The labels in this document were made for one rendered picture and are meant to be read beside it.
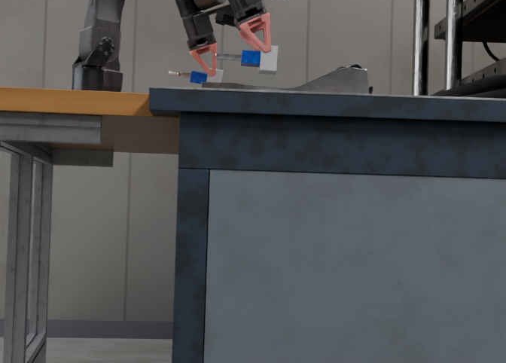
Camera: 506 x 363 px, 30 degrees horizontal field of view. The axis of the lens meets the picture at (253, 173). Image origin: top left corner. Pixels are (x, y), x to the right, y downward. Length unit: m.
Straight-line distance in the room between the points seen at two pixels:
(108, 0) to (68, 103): 0.37
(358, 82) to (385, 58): 2.37
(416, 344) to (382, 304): 0.08
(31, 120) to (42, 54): 2.77
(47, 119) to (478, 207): 0.72
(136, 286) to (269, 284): 2.83
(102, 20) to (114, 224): 2.50
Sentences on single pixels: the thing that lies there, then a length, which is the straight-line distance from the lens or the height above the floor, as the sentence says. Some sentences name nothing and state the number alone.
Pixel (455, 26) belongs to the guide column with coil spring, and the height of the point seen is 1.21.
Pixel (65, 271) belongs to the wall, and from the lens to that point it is 4.33.
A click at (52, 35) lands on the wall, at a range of 4.39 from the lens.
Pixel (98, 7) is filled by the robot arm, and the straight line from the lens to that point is 1.90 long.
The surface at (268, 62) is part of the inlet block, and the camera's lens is 2.02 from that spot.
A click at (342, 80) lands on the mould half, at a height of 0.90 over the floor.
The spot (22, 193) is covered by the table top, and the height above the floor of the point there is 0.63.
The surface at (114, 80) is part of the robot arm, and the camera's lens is 2.47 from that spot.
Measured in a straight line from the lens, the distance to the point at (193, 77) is 2.30.
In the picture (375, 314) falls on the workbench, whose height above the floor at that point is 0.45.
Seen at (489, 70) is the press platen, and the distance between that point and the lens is 2.80.
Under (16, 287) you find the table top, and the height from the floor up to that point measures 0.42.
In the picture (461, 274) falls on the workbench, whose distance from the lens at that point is 1.57.
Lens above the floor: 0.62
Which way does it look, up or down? 2 degrees up
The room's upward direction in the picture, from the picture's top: 2 degrees clockwise
